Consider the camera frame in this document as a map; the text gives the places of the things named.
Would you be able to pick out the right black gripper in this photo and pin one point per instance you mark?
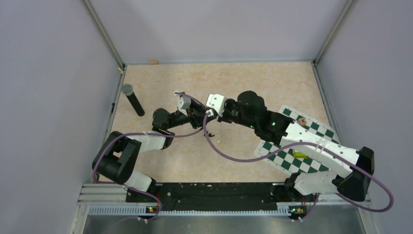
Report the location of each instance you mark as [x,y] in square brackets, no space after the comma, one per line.
[223,118]

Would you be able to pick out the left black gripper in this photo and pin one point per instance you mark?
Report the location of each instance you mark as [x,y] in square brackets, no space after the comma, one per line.
[196,115]

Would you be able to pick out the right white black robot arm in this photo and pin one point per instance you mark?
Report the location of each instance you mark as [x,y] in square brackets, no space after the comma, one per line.
[249,110]

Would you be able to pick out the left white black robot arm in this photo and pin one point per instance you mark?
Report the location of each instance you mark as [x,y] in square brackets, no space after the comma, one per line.
[117,158]

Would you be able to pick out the small wooden piece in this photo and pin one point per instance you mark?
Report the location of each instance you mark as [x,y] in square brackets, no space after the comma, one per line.
[153,62]

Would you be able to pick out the wooden letter cube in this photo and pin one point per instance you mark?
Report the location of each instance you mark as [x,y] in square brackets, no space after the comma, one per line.
[302,121]

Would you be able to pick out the green white chessboard mat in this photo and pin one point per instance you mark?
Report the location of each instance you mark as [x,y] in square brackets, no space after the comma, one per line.
[284,160]

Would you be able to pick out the black microphone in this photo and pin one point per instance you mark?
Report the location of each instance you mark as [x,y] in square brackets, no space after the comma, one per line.
[128,91]

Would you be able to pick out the green white block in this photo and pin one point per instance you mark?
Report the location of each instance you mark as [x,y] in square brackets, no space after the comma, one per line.
[299,155]

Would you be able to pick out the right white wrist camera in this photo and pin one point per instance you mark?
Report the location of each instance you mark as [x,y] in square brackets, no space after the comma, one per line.
[217,103]

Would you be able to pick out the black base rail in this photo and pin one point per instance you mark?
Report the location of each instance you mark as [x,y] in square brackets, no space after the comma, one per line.
[242,196]

